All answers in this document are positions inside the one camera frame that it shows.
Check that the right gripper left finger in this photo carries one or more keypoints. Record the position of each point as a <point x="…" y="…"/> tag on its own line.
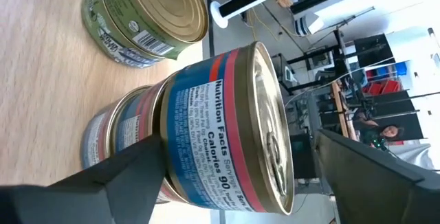
<point x="86" y="203"/>

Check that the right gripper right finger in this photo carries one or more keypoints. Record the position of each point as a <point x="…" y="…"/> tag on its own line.
<point x="378" y="196"/>

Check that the gold-lid green label can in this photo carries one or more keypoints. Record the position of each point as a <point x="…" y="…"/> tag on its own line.
<point x="93" y="21"/>
<point x="165" y="7"/>

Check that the person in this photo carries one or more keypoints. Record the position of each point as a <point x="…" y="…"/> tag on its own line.
<point x="388" y="133"/>

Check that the wooden background table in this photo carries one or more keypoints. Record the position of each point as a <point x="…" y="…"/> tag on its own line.
<point x="342" y="110"/>

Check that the red storage bins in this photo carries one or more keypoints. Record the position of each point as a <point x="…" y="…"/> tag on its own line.
<point x="381" y="87"/>

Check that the blue storage bins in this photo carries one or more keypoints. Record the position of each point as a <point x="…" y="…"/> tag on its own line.
<point x="392" y="69"/>

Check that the white navy-striped device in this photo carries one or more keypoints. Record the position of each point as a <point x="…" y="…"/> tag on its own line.
<point x="307" y="24"/>

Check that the wooden shelf black metal frame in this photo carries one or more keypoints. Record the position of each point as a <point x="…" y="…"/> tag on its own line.
<point x="41" y="79"/>

